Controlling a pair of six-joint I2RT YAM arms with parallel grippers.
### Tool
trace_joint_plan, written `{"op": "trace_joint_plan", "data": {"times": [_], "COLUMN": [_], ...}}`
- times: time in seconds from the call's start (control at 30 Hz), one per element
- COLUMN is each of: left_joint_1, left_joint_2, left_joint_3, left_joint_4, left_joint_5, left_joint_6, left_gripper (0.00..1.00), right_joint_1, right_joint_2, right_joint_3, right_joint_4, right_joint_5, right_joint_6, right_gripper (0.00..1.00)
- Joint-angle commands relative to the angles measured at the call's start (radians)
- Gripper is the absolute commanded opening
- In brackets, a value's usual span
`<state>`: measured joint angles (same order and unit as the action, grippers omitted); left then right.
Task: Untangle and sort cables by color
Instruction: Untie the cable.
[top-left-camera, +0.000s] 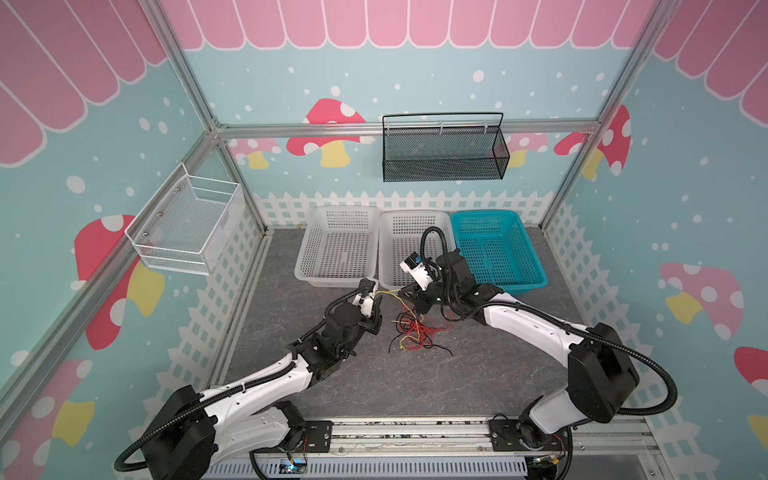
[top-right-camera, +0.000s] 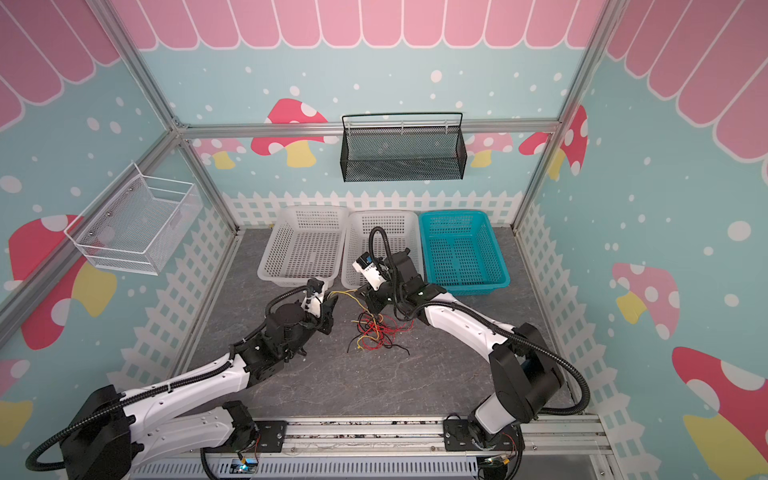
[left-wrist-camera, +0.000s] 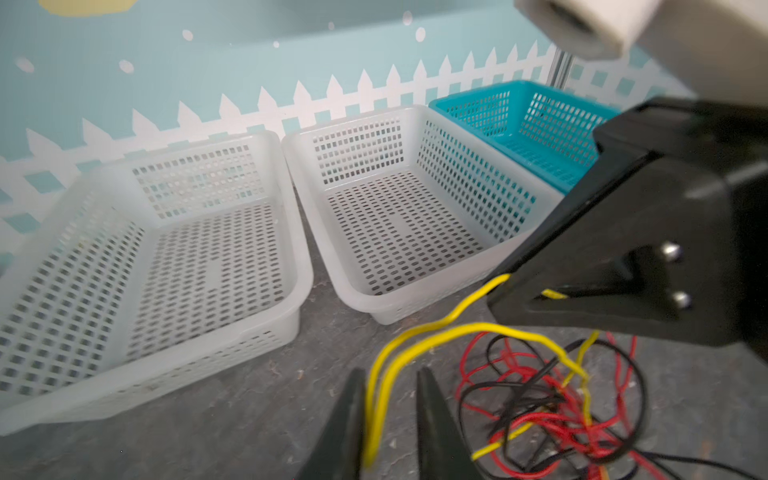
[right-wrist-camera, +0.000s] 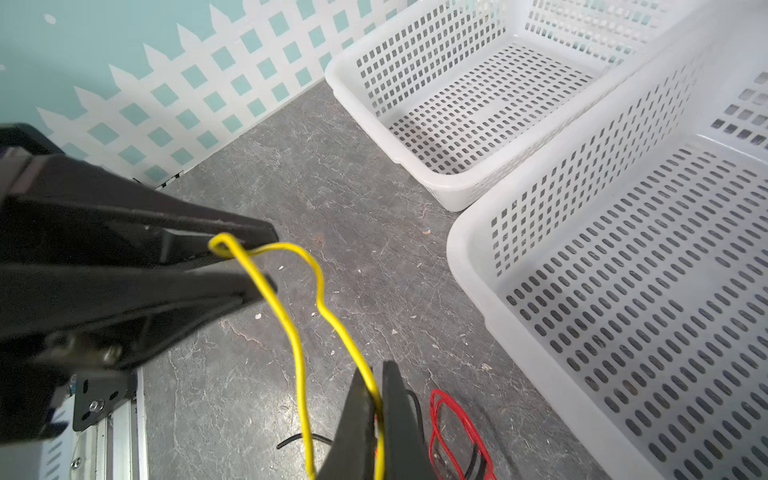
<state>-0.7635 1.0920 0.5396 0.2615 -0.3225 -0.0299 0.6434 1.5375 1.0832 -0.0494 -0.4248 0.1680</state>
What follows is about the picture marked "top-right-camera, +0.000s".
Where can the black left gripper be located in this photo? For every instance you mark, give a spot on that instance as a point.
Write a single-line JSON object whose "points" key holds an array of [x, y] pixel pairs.
{"points": [[327, 316]]}

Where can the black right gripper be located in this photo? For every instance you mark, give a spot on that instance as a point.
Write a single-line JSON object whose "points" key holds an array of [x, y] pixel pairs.
{"points": [[369, 295]]}

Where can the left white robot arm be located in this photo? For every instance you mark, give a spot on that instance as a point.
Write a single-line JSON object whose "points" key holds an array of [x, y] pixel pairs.
{"points": [[116, 432]]}

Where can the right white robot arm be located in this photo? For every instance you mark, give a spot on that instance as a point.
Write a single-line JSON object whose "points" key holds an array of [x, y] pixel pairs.
{"points": [[528, 378]]}

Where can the teal plastic basket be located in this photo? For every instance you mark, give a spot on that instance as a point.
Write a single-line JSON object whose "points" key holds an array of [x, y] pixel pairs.
{"points": [[461, 252]]}

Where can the left white plastic basket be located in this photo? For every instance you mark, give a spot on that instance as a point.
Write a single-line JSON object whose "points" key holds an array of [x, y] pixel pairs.
{"points": [[306, 242]]}

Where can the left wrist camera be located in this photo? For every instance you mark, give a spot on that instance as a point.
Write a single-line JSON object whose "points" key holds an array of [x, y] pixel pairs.
{"points": [[314, 297]]}

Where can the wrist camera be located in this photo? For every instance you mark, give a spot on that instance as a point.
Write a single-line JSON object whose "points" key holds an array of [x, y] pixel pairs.
{"points": [[369, 267], [314, 297]]}

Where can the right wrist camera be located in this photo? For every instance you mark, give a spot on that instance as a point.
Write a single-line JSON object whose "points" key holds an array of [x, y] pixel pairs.
{"points": [[369, 267]]}

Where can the black wire mesh wall basket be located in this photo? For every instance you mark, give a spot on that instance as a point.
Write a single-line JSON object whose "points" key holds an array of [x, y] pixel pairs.
{"points": [[408, 146]]}

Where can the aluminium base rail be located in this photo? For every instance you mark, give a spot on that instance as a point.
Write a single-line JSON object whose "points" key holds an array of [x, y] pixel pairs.
{"points": [[405, 447]]}

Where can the white wire wall basket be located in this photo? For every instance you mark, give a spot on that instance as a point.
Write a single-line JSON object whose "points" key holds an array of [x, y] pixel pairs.
{"points": [[137, 223]]}

